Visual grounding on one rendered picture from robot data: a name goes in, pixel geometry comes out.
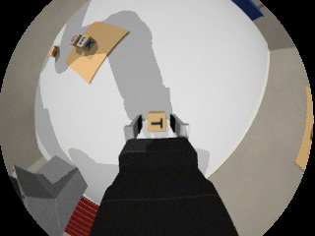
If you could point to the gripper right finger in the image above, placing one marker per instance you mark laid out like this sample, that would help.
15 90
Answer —
178 127

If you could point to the tan flat mat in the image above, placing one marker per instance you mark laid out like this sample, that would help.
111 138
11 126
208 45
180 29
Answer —
86 63

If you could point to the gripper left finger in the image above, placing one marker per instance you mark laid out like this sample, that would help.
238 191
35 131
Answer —
131 131

